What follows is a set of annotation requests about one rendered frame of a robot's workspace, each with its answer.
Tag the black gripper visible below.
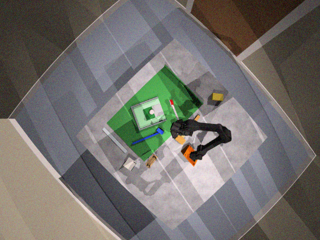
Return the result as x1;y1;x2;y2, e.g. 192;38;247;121
170;130;184;139

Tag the green flat mat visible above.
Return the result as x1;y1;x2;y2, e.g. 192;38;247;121
107;67;202;161

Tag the yellow box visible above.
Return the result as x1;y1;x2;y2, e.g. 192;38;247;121
211;93;224;102

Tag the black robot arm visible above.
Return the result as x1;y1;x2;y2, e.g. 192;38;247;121
170;119;232;162

